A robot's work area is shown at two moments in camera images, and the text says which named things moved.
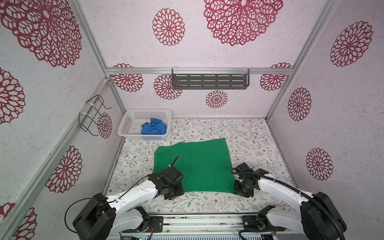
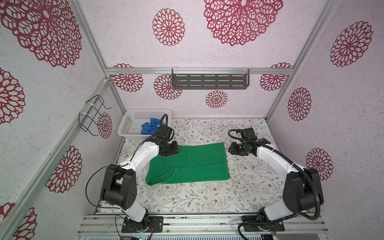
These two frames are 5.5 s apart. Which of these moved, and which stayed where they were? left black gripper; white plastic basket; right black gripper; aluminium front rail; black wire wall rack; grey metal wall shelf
Moved: right black gripper; left black gripper
Stayed: black wire wall rack; aluminium front rail; grey metal wall shelf; white plastic basket
